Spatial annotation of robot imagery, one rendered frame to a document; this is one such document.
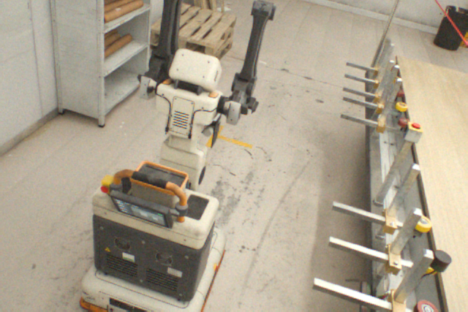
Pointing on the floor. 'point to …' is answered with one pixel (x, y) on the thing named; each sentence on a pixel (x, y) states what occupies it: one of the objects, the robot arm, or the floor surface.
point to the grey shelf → (104, 90)
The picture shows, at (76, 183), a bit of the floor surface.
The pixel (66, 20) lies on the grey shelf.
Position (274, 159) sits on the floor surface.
